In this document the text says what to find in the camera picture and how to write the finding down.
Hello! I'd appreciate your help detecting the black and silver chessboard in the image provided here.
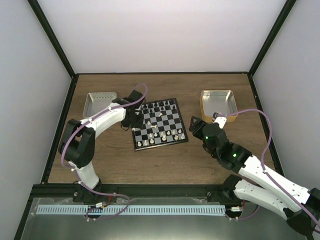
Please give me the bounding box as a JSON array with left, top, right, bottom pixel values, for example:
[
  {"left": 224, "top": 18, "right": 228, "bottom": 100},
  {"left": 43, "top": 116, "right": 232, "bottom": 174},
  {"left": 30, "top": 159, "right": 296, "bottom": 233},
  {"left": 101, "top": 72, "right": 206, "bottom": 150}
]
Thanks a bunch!
[{"left": 132, "top": 98, "right": 189, "bottom": 152}]

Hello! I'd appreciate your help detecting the black frame post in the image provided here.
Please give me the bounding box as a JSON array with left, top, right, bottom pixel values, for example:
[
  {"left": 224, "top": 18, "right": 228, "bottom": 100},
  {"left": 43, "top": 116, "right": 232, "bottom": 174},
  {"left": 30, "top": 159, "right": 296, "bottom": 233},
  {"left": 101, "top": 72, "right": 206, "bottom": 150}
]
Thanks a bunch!
[
  {"left": 248, "top": 0, "right": 297, "bottom": 78},
  {"left": 27, "top": 0, "right": 76, "bottom": 79}
]

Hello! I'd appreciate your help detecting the black frame post right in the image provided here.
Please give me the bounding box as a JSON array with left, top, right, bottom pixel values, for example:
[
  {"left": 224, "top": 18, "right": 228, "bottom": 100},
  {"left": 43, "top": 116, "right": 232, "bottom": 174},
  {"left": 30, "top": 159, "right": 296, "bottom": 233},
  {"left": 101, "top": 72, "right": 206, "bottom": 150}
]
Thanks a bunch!
[{"left": 248, "top": 0, "right": 297, "bottom": 78}]

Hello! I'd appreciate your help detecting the pink metal tin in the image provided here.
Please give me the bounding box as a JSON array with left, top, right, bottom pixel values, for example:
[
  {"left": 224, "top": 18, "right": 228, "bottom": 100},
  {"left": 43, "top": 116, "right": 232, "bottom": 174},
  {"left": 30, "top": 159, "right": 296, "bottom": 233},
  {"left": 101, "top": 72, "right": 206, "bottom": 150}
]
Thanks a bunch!
[{"left": 82, "top": 92, "right": 118, "bottom": 118}]

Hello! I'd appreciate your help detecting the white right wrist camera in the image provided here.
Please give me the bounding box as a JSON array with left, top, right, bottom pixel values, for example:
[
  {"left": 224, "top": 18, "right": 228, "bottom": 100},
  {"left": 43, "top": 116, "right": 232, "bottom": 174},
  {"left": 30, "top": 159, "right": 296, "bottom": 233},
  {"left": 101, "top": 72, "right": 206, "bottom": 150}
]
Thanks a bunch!
[{"left": 212, "top": 112, "right": 227, "bottom": 129}]

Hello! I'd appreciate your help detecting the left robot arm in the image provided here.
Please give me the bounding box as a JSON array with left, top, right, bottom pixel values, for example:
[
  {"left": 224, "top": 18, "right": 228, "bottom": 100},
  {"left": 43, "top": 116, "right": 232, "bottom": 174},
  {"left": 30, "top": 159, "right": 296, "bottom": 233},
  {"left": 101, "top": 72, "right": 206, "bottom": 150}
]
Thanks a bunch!
[{"left": 58, "top": 90, "right": 146, "bottom": 202}]

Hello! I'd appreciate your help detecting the row of black chess pieces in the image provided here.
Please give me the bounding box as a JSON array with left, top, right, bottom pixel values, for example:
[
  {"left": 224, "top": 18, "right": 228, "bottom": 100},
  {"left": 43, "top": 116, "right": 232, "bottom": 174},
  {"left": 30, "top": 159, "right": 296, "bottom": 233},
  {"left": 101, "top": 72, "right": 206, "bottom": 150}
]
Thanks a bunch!
[{"left": 142, "top": 98, "right": 178, "bottom": 115}]

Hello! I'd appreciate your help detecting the yellow metal tin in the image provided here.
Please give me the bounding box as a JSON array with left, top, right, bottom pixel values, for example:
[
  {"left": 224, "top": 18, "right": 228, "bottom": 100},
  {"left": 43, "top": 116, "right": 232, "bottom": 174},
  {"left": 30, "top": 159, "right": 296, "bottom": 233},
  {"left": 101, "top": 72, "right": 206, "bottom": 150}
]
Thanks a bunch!
[{"left": 199, "top": 90, "right": 238, "bottom": 122}]

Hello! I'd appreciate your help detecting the black frame post left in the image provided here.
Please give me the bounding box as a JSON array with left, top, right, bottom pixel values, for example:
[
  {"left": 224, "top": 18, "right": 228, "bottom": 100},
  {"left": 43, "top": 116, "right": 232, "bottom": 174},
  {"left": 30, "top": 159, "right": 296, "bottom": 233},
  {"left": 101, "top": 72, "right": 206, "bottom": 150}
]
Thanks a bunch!
[{"left": 27, "top": 0, "right": 76, "bottom": 79}]

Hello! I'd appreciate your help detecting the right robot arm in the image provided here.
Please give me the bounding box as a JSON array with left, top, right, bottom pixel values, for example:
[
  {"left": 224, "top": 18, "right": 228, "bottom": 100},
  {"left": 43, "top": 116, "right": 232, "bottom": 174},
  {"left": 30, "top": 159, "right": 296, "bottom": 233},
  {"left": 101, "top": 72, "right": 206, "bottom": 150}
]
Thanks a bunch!
[{"left": 189, "top": 116, "right": 320, "bottom": 240}]

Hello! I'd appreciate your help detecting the light blue slotted cable duct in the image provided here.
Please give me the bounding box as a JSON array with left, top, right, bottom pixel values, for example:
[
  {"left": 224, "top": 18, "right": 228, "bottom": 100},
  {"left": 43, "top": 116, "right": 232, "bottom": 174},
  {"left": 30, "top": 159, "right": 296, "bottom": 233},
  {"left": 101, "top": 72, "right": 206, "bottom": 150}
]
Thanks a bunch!
[{"left": 35, "top": 204, "right": 226, "bottom": 216}]

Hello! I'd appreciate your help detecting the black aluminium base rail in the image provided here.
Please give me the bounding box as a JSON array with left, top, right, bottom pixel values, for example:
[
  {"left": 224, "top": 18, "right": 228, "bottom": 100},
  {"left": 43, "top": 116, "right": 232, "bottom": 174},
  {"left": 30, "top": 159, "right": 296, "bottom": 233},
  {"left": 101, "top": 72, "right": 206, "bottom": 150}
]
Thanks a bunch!
[{"left": 30, "top": 183, "right": 236, "bottom": 203}]

